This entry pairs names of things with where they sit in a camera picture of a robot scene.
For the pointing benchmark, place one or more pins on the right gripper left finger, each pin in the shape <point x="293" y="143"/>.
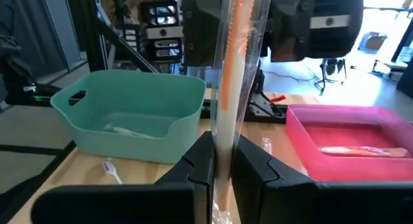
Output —
<point x="200" y="166"/>

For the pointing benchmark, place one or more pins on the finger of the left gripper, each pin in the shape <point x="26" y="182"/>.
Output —
<point x="200" y="27"/>
<point x="287" y="27"/>

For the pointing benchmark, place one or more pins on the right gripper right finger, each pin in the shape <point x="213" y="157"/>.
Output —
<point x="255" y="175"/>

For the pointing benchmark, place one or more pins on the blue white packaged toothbrush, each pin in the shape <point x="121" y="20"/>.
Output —
<point x="355" y="151"/>

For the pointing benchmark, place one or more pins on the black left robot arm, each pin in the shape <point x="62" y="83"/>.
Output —
<point x="258" y="88"/>

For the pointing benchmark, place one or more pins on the black floor fan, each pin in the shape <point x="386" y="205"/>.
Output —
<point x="332" y="67"/>

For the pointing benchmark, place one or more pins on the cardboard box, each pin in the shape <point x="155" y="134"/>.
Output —
<point x="374" y="41"/>

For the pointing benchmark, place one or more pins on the pink plastic bin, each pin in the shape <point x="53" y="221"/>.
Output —
<point x="306" y="166"/>

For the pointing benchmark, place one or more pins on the green plastic bin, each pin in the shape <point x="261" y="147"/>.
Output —
<point x="145" y="149"/>

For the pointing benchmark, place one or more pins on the black computer tower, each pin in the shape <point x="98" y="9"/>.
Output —
<point x="406" y="82"/>

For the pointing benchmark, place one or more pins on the purple white packaged toothbrush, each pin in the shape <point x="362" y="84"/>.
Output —
<point x="109" y="167"/>

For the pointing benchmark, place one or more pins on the black frame post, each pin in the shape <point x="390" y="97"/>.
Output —
<point x="87" y="30"/>

